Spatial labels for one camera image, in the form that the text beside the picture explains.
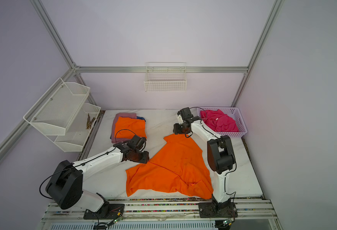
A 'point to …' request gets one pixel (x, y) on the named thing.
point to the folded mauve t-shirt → (126, 115)
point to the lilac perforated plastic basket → (232, 112)
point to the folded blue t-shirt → (140, 118)
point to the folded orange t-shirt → (127, 127)
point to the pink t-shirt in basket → (218, 121)
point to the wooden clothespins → (89, 122)
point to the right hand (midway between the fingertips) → (177, 132)
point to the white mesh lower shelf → (74, 136)
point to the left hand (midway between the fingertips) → (145, 159)
